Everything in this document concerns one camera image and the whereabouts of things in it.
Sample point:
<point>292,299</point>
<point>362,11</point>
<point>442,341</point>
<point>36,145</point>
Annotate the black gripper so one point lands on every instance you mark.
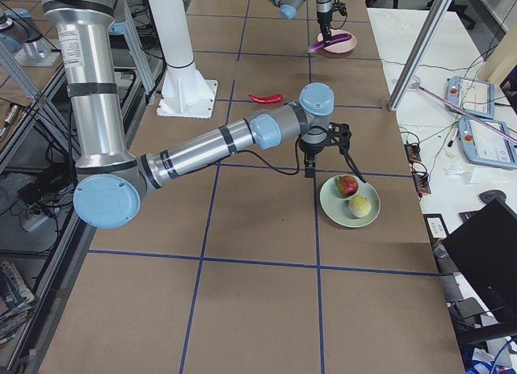
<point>324,18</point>
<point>310,149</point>

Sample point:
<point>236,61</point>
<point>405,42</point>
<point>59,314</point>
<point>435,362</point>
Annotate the pink plate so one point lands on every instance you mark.
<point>345,46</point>

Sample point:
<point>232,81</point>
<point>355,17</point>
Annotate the lower teach pendant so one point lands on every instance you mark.
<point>487,146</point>

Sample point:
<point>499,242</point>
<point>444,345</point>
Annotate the aluminium side table frame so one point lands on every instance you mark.
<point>50,257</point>

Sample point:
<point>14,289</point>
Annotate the white power strip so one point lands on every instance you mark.
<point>30,221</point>

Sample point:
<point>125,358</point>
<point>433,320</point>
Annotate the light green plate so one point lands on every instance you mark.
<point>336,207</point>

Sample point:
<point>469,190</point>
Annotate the upper teach pendant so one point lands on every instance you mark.
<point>474,96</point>

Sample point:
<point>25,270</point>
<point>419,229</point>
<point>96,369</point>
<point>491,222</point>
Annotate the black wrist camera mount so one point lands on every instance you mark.
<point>340,135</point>
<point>341,8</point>

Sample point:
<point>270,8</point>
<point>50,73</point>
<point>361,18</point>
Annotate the stack of magazines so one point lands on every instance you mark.
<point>16,301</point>

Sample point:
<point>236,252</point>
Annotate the purple eggplant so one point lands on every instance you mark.
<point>335,39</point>

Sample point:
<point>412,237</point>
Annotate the teach pendant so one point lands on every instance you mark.
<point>487,146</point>
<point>474,96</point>

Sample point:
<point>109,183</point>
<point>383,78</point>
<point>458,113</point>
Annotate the yellow-green peach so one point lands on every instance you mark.
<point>359,206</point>

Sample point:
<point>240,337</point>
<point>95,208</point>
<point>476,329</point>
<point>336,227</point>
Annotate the white camera stand pillar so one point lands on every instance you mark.
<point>185,92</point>

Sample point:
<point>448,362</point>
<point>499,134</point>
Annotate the red chili pepper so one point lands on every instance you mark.
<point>277,98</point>

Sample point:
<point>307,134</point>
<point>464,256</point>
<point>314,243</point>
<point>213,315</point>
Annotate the aluminium frame post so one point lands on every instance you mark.
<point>430,25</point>

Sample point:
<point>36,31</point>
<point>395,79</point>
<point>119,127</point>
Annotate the orange black electronics module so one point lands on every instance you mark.
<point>412,152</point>

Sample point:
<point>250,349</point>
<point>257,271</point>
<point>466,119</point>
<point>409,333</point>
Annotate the black monitor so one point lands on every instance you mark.
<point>484,251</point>

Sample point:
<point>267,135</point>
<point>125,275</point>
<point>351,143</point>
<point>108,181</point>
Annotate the red apple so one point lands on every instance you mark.
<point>347,185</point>

